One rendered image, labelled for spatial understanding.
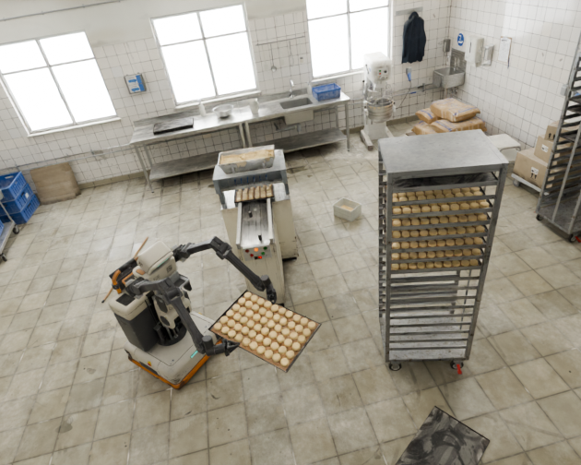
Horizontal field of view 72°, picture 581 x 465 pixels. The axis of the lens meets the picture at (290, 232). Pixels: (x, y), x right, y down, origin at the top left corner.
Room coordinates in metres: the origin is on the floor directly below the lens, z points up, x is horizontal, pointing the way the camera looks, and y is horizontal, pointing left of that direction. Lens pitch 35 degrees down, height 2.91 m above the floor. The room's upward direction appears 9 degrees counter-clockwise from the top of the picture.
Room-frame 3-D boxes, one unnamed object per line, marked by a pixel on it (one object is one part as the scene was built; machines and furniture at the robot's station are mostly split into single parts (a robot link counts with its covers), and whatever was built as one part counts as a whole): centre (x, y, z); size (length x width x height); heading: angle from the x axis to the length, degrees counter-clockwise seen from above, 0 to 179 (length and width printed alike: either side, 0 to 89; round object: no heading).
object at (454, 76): (6.64, -3.01, 0.93); 0.99 x 0.38 x 1.09; 6
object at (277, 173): (3.69, 0.30, 1.01); 0.72 x 0.33 x 0.34; 89
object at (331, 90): (6.50, -0.93, 0.95); 0.40 x 0.30 x 0.14; 99
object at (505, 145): (4.82, -3.06, 0.23); 0.45 x 0.45 x 0.46; 88
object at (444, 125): (5.51, -2.70, 0.47); 0.72 x 0.42 x 0.17; 102
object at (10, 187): (5.76, 4.19, 0.50); 0.60 x 0.40 x 0.20; 9
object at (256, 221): (3.18, 0.31, 0.45); 0.70 x 0.34 x 0.90; 179
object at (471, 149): (2.15, -0.94, 0.93); 0.64 x 0.51 x 1.78; 81
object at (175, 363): (2.49, 1.18, 0.16); 0.67 x 0.64 x 0.25; 52
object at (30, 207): (5.76, 4.19, 0.10); 0.60 x 0.40 x 0.20; 4
